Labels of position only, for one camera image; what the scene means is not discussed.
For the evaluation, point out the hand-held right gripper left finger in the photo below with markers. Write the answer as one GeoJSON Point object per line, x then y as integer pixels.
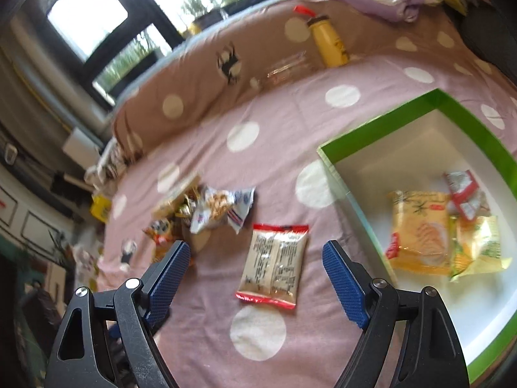
{"type": "Point", "coordinates": [167, 283]}

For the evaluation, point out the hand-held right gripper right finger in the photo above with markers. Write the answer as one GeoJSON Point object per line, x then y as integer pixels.
{"type": "Point", "coordinates": [347, 287]}

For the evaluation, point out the beige red-edged snack packet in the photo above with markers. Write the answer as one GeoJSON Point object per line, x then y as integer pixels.
{"type": "Point", "coordinates": [274, 264]}

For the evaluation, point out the yellow orange snack packet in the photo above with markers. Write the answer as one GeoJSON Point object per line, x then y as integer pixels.
{"type": "Point", "coordinates": [420, 234]}

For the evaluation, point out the green yellow corn snack packet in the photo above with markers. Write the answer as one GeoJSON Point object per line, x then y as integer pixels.
{"type": "Point", "coordinates": [478, 250]}

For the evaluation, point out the green box with white inside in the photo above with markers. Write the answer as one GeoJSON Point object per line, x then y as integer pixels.
{"type": "Point", "coordinates": [404, 161]}

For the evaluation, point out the red snack packet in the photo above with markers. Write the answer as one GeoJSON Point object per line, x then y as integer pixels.
{"type": "Point", "coordinates": [464, 194]}

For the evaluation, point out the orange seed snack packet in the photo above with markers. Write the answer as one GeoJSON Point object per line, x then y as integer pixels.
{"type": "Point", "coordinates": [161, 236]}

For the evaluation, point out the clear biscuit packet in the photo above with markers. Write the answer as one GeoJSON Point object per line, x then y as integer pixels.
{"type": "Point", "coordinates": [173, 198]}

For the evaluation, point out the white shopping bag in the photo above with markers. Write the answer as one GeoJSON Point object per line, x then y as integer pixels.
{"type": "Point", "coordinates": [85, 258]}

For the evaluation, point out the white snack packet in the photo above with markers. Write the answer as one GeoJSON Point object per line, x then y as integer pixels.
{"type": "Point", "coordinates": [218, 206]}

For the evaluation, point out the yellow cardboard box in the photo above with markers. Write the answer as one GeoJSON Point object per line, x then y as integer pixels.
{"type": "Point", "coordinates": [101, 208]}

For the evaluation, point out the white striped cloth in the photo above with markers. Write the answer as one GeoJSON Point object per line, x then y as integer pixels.
{"type": "Point", "coordinates": [107, 165]}

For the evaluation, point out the white board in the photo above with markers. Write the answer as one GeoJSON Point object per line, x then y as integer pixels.
{"type": "Point", "coordinates": [80, 147]}

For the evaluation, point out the pink dotted bed sheet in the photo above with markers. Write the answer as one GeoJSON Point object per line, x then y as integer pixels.
{"type": "Point", "coordinates": [282, 129]}

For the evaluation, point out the clear plastic packet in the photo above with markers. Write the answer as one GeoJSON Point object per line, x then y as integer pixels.
{"type": "Point", "coordinates": [289, 68]}

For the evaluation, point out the yellow bottle with red cap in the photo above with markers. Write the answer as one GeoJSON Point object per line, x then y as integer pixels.
{"type": "Point", "coordinates": [329, 44]}

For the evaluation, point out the brown dotted pillow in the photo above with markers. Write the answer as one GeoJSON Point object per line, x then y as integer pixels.
{"type": "Point", "coordinates": [262, 48]}

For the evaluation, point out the black window frame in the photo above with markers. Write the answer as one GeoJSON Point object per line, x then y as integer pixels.
{"type": "Point", "coordinates": [161, 20]}

